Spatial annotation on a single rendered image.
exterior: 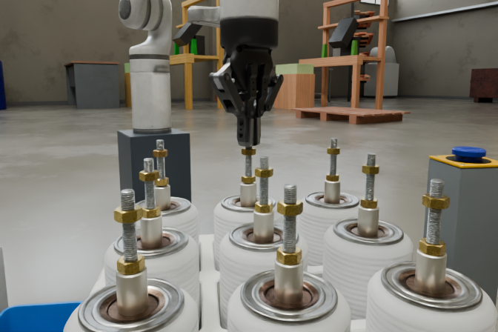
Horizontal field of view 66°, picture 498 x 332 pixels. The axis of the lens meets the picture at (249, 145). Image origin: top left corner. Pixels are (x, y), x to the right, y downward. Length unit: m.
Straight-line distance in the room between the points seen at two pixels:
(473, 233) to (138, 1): 0.75
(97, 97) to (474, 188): 6.80
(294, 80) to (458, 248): 5.82
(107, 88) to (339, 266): 6.83
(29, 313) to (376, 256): 0.46
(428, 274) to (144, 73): 0.73
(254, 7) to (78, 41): 8.40
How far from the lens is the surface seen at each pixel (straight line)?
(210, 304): 0.45
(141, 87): 0.92
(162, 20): 0.95
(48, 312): 0.63
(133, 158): 0.89
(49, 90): 8.74
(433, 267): 0.35
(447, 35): 12.53
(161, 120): 0.93
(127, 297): 0.31
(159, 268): 0.39
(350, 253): 0.42
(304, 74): 6.38
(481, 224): 0.59
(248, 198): 0.53
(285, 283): 0.31
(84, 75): 7.10
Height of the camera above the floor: 0.41
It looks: 9 degrees down
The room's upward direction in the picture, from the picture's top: straight up
